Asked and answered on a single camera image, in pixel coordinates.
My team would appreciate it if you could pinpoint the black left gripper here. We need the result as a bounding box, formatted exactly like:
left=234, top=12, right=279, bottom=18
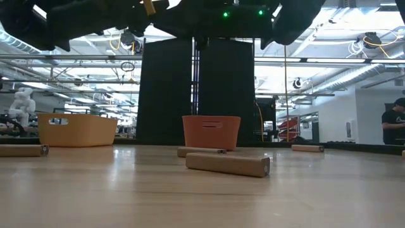
left=0, top=0, right=153, bottom=52

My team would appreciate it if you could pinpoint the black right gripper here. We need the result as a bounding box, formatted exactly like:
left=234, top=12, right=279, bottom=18
left=153, top=0, right=280, bottom=51

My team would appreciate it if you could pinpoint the yellow plastic bin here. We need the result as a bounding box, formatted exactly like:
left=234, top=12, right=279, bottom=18
left=37, top=113, right=118, bottom=148

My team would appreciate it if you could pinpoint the black folding partition screen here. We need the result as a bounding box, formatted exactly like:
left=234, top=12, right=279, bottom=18
left=135, top=35, right=256, bottom=146

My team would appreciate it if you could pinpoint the white humanoid robot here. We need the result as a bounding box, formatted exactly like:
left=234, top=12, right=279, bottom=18
left=8, top=87, right=37, bottom=128

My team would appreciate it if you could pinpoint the orange plastic bin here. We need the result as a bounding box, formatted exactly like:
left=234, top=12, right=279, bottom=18
left=182, top=115, right=242, bottom=152

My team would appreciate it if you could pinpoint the black cabinet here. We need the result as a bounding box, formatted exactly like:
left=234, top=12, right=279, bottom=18
left=254, top=97, right=277, bottom=143

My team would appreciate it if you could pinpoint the thin vertical metal pole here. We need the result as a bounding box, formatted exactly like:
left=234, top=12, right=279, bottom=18
left=282, top=44, right=290, bottom=143

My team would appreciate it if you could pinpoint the red shelf rack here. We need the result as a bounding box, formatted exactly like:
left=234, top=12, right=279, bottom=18
left=277, top=117, right=300, bottom=143

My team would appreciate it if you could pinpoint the person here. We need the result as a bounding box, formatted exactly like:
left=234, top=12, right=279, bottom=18
left=381, top=97, right=405, bottom=146

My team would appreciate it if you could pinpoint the hanging black cable loop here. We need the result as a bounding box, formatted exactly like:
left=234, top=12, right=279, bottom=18
left=120, top=61, right=136, bottom=73

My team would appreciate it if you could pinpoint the black table frame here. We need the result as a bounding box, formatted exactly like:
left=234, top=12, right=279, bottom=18
left=0, top=136, right=405, bottom=156

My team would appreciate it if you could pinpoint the yellow extension cord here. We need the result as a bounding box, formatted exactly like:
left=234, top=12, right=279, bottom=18
left=255, top=101, right=265, bottom=142

